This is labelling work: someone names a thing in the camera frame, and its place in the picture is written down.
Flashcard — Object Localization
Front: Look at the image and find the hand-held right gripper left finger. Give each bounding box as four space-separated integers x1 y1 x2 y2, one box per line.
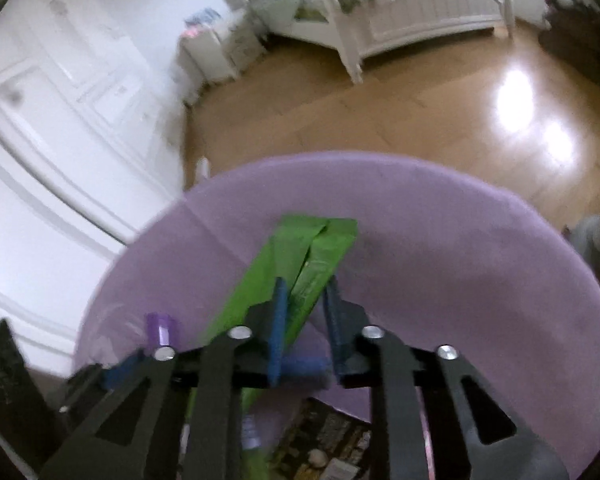
40 277 289 480

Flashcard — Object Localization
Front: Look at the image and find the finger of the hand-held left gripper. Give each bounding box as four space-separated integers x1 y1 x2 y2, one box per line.
282 357 331 391
60 350 148 413

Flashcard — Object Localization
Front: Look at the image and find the grey fuzzy object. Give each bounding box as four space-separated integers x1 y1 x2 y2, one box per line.
565 199 600 286

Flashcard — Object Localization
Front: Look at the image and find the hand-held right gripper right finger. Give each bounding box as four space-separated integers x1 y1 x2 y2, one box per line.
322 276 570 480

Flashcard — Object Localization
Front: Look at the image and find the purple tablecloth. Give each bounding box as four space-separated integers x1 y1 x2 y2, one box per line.
70 150 600 480

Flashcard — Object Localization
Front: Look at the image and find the white nightstand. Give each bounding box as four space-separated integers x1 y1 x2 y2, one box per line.
177 10 266 106

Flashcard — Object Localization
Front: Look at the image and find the white wardrobe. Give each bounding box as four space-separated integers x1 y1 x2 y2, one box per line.
0 0 191 376

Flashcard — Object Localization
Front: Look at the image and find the white wooden bed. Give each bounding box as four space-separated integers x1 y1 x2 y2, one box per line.
215 0 516 83

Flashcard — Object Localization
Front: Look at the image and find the lime green long packet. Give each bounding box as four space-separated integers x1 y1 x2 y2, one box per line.
190 215 358 480

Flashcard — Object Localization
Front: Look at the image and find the small purple cylinder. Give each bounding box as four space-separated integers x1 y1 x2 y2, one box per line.
144 312 175 350

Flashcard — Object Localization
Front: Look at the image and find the dark printed packet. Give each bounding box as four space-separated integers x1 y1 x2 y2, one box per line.
267 397 373 480

